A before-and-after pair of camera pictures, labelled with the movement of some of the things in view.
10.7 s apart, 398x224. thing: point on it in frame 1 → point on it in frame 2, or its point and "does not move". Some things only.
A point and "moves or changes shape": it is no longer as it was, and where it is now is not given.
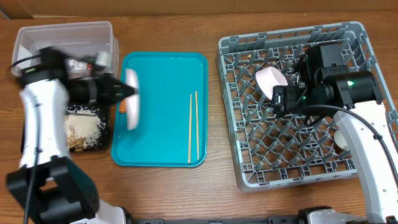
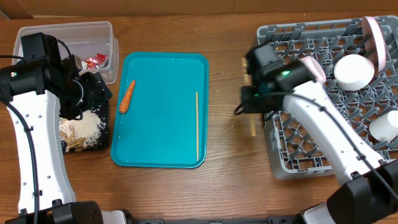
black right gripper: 291,94 → 252,107
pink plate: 133,102 → 373,45
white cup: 340,140 moves or changes shape
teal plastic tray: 161,137 does not move
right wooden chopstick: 197,124 does not move
